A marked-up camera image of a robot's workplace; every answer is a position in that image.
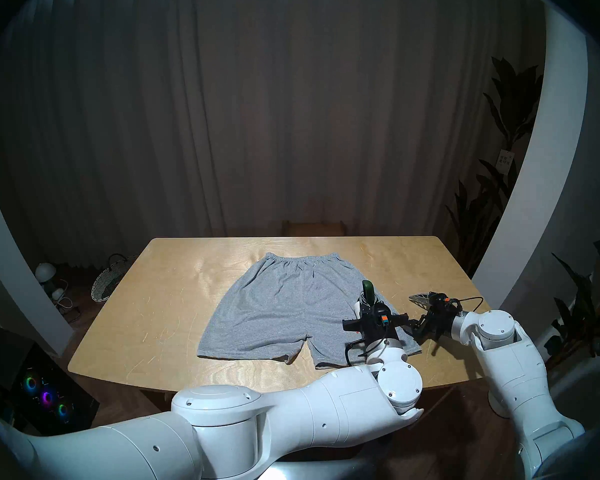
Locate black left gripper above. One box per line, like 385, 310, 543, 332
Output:
342, 297, 411, 345

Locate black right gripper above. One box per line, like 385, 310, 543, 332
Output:
403, 292, 464, 343

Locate grey shorts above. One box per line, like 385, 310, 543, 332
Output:
197, 252, 423, 370

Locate leafy plant in white pot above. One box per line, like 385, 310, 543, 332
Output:
542, 171, 600, 380

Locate white curved arch column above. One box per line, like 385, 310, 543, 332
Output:
0, 144, 76, 357
472, 4, 588, 315

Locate grey curtain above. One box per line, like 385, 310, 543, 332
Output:
0, 0, 546, 270

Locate tall dark leafy plant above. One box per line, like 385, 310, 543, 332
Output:
445, 56, 545, 277

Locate woven basket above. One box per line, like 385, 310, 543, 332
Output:
91, 254, 138, 303

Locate computer case with rgb fans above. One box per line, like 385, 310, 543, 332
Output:
0, 326, 100, 437

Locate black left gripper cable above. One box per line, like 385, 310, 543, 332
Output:
345, 340, 368, 366

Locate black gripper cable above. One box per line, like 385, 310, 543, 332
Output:
452, 296, 485, 315
345, 340, 368, 366

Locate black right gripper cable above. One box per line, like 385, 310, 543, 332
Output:
452, 296, 485, 315

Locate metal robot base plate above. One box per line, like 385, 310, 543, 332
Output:
260, 456, 381, 480

